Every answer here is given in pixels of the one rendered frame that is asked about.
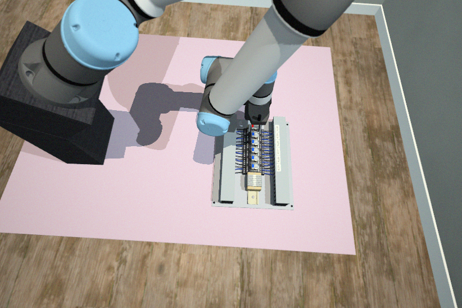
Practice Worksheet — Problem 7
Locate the grey relay with blue button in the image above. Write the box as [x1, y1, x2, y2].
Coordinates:
[250, 147, 260, 155]
[250, 163, 260, 172]
[250, 155, 260, 163]
[250, 139, 260, 148]
[250, 131, 260, 140]

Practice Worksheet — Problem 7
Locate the grey relay panel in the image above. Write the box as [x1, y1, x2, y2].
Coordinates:
[212, 114, 294, 210]

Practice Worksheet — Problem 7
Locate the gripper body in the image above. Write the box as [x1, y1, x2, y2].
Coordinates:
[244, 92, 273, 125]

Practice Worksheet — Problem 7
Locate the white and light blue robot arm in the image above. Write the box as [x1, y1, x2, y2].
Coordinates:
[18, 0, 354, 137]

